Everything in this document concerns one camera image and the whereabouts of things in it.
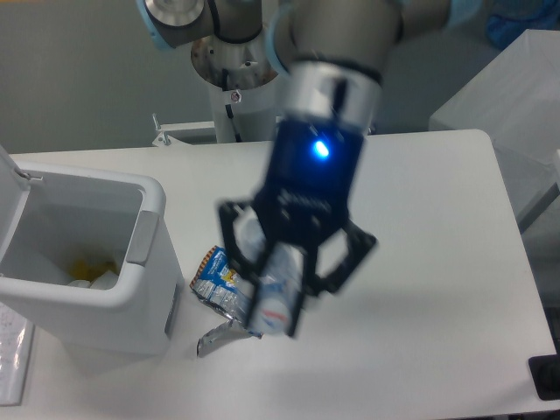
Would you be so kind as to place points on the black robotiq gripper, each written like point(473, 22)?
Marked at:
point(303, 202)

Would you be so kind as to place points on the crushed clear plastic bottle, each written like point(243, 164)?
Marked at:
point(281, 280)

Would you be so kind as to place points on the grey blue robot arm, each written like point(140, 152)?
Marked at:
point(376, 26)

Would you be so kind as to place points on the white plastic trash can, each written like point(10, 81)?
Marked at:
point(86, 255)

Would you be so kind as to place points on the yellow white trash in can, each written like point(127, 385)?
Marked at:
point(100, 273)

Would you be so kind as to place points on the blue snack wrapper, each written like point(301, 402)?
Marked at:
point(215, 286)

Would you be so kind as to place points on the white covered side table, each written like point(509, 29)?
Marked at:
point(515, 100)

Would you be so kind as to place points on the black device at table edge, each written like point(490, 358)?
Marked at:
point(545, 373)

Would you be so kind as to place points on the white paper sheet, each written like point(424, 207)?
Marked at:
point(16, 344)

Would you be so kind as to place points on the blue bag in background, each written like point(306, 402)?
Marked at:
point(508, 20)

